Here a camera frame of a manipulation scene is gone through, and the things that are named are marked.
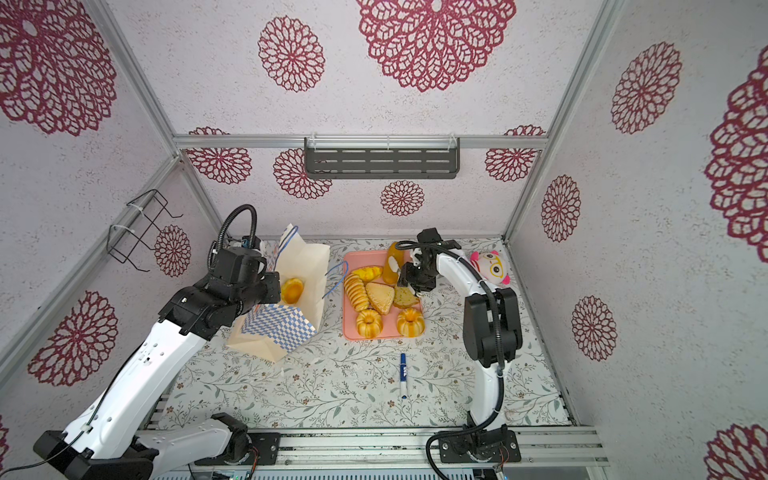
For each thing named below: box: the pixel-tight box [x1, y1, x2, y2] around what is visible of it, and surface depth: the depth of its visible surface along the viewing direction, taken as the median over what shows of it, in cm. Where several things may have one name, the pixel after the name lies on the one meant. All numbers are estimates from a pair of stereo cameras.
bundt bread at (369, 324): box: [356, 309, 383, 339], surface depth 94 cm
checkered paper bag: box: [228, 224, 331, 363], surface depth 78 cm
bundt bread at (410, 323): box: [396, 308, 425, 338], surface depth 93 cm
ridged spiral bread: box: [344, 274, 369, 313], surface depth 100 cm
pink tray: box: [342, 250, 423, 341], surface depth 99 cm
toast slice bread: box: [393, 286, 420, 309], surface depth 102 cm
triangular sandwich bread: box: [366, 282, 395, 315], surface depth 99 cm
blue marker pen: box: [400, 353, 408, 399], surface depth 87 cm
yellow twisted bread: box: [351, 266, 383, 282], surface depth 108 cm
